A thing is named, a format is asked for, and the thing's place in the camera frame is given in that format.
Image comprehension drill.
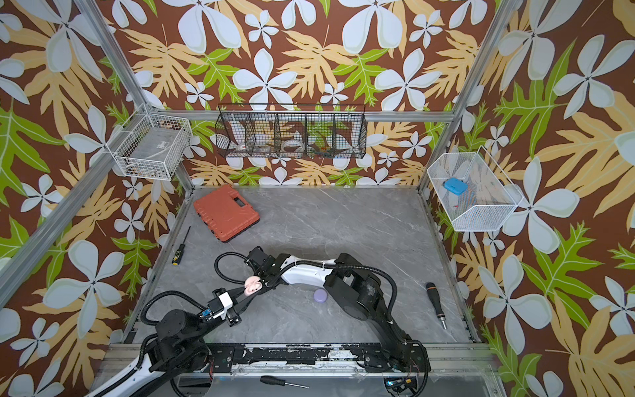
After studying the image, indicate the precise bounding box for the pink earbud charging case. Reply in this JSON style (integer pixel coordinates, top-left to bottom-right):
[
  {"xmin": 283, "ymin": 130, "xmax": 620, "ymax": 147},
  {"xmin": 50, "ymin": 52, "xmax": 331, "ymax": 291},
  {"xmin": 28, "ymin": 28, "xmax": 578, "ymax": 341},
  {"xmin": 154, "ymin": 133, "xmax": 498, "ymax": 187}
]
[{"xmin": 244, "ymin": 276, "xmax": 263, "ymax": 296}]

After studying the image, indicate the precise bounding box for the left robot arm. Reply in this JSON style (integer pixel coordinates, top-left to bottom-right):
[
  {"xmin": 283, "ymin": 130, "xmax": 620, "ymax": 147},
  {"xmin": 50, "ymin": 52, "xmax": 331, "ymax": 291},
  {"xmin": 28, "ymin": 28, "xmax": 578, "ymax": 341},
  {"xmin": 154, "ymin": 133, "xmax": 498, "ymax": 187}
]
[{"xmin": 89, "ymin": 276, "xmax": 263, "ymax": 396}]

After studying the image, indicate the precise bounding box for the purple earbud charging case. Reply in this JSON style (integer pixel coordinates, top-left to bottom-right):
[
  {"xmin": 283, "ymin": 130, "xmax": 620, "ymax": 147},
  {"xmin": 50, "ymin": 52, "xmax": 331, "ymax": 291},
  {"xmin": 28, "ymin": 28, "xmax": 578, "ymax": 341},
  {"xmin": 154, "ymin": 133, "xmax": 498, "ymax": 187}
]
[{"xmin": 313, "ymin": 289, "xmax": 328, "ymax": 304}]

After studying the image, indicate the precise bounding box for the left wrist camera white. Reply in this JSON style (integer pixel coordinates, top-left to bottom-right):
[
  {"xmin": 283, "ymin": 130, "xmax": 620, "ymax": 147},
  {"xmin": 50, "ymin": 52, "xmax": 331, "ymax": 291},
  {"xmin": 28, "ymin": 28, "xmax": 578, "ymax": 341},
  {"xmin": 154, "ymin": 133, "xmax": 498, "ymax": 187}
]
[{"xmin": 205, "ymin": 291, "xmax": 233, "ymax": 320}]

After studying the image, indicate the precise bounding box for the white wire basket left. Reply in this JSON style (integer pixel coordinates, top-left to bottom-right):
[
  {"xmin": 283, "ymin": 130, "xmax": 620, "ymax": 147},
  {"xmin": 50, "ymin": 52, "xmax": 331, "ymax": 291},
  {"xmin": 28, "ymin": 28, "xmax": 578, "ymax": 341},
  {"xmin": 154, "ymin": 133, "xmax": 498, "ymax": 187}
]
[{"xmin": 109, "ymin": 109, "xmax": 193, "ymax": 181}]

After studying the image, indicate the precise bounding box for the black wire basket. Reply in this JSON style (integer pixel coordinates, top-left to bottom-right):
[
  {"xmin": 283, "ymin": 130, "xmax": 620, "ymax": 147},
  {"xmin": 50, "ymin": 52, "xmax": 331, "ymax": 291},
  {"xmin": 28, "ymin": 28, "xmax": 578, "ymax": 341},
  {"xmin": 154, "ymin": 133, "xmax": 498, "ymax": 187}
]
[{"xmin": 213, "ymin": 104, "xmax": 368, "ymax": 159}]

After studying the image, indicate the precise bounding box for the white mesh basket right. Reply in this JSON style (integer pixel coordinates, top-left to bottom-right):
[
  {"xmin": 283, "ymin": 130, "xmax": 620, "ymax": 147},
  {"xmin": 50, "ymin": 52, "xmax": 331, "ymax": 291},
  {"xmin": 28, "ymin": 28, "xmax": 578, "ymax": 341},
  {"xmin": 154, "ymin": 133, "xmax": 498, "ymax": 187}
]
[{"xmin": 428, "ymin": 147, "xmax": 524, "ymax": 233}]

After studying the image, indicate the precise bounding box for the red plastic tool case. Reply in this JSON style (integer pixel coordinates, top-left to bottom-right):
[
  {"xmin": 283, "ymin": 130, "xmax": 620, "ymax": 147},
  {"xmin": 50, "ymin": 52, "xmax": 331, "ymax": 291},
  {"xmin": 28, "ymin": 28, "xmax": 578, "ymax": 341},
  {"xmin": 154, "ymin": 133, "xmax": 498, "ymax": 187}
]
[{"xmin": 193, "ymin": 185, "xmax": 261, "ymax": 243}]

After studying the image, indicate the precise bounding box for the black screwdriver right side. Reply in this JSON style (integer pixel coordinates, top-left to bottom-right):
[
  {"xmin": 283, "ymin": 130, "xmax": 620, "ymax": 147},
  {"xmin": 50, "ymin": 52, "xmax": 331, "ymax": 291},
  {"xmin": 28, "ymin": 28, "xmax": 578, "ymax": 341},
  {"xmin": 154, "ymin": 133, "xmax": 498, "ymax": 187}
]
[{"xmin": 425, "ymin": 282, "xmax": 447, "ymax": 330}]

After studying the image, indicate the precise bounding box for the black yellow screwdriver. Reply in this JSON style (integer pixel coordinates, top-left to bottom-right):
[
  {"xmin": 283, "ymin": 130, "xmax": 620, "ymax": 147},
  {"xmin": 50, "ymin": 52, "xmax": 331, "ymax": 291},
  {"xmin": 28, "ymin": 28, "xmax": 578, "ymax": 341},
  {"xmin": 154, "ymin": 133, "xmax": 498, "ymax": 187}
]
[{"xmin": 172, "ymin": 228, "xmax": 191, "ymax": 266}]

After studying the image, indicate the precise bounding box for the blue object in basket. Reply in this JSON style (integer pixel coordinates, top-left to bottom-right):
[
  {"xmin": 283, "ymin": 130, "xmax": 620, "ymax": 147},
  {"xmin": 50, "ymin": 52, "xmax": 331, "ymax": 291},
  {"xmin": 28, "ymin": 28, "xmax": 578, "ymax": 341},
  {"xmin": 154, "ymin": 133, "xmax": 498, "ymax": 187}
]
[{"xmin": 443, "ymin": 178, "xmax": 468, "ymax": 196}]

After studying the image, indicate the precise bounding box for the black screwdriver front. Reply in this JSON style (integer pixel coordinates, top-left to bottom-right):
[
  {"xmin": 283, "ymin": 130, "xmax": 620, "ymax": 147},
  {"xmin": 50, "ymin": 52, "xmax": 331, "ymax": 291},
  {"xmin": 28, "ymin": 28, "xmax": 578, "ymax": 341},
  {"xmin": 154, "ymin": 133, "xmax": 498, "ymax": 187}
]
[{"xmin": 260, "ymin": 375, "xmax": 309, "ymax": 390}]

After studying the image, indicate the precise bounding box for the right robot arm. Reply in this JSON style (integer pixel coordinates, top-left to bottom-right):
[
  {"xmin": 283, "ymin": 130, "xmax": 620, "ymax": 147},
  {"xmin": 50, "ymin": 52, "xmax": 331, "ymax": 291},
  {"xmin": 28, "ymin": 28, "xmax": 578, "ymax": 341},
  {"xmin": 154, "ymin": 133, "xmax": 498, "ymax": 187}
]
[{"xmin": 245, "ymin": 246, "xmax": 431, "ymax": 373}]

